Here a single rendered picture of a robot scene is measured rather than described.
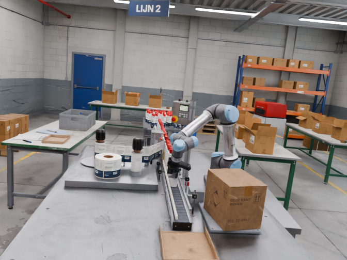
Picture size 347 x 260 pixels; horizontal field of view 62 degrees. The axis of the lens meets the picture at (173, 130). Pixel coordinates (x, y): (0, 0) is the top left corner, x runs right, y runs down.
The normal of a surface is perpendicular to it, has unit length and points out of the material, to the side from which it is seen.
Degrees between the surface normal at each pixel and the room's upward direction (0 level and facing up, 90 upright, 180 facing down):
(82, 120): 90
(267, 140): 91
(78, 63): 90
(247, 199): 90
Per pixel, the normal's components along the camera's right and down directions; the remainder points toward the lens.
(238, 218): 0.29, 0.20
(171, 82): 0.00, 0.18
